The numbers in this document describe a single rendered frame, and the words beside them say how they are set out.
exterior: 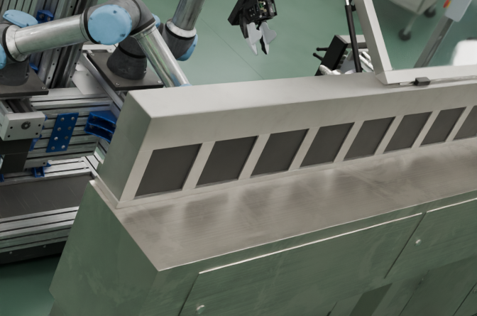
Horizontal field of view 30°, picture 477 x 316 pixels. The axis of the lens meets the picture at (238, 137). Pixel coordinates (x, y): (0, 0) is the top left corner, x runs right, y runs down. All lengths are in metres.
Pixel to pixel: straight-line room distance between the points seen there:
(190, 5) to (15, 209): 1.05
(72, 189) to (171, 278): 2.12
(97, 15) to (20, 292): 1.28
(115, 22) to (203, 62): 2.84
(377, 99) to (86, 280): 0.76
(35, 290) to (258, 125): 1.94
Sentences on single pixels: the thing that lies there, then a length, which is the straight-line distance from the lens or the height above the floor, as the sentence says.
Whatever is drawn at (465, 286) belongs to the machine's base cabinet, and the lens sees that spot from 3.63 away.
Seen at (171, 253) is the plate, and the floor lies 1.44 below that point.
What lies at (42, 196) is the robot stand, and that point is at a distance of 3.64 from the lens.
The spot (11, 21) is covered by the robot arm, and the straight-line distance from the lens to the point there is 2.99.
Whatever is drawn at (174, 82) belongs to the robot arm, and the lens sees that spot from 2.86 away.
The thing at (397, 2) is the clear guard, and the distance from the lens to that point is 2.22.
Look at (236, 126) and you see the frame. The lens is 1.73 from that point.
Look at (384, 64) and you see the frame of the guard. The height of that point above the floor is 1.69.
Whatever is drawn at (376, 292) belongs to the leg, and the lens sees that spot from 2.53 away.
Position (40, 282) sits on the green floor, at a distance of 3.59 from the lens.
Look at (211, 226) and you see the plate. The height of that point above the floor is 1.44.
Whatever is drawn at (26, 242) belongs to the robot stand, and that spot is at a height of 0.17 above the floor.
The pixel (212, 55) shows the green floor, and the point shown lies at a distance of 5.60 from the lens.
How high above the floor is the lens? 2.46
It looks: 30 degrees down
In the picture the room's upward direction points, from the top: 25 degrees clockwise
